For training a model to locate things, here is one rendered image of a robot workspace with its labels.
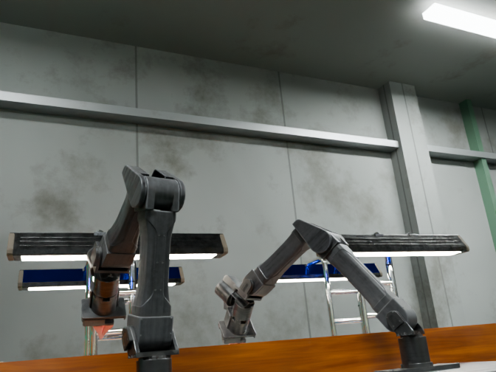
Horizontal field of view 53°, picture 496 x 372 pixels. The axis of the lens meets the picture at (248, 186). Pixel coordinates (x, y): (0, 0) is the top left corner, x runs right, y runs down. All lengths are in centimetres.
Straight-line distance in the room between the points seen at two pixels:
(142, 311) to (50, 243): 60
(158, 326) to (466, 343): 93
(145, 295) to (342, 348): 58
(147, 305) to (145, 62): 305
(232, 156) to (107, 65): 111
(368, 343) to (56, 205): 235
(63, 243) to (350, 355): 83
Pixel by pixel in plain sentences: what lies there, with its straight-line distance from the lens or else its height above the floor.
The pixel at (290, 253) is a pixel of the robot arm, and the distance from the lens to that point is 137.
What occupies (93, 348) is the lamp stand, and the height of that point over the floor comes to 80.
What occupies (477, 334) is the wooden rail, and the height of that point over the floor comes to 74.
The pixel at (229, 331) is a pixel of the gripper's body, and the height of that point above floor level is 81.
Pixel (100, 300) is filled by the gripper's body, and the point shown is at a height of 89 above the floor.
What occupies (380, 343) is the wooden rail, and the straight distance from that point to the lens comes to 140.
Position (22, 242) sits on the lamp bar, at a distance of 149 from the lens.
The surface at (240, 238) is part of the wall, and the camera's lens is 354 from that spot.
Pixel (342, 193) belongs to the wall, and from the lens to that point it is 412.
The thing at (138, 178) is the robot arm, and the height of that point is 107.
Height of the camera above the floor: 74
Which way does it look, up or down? 19 degrees up
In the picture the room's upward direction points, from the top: 5 degrees counter-clockwise
